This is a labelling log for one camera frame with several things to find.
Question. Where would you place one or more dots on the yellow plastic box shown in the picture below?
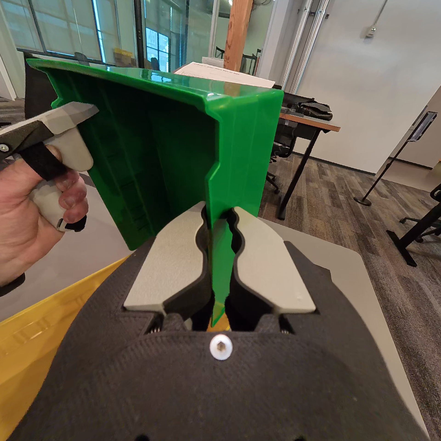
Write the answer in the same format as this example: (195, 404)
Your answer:
(31, 344)

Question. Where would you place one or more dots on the black office chair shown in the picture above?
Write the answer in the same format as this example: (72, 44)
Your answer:
(430, 213)
(279, 155)

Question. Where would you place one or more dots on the green plastic box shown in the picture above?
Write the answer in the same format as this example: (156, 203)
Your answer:
(165, 144)

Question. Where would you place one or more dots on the wall electrical box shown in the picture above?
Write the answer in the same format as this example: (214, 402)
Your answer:
(370, 31)

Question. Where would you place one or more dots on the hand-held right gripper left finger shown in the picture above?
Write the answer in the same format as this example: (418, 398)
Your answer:
(165, 265)

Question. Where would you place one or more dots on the wooden-top desk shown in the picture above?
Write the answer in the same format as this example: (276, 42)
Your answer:
(310, 124)

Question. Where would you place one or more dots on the black desk frame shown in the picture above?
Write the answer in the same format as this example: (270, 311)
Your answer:
(413, 234)

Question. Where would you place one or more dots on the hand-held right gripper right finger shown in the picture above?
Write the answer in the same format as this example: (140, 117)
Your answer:
(272, 268)

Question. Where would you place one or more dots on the black sign stand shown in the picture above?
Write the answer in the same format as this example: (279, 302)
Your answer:
(389, 165)

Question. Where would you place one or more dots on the wooden post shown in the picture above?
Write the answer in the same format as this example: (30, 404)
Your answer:
(237, 34)

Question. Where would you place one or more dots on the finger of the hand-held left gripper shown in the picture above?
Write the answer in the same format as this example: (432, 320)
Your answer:
(69, 115)

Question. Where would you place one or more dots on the black bag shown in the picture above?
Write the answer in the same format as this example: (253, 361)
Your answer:
(315, 110)

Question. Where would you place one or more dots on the person's left hand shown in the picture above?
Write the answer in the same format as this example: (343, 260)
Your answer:
(20, 224)

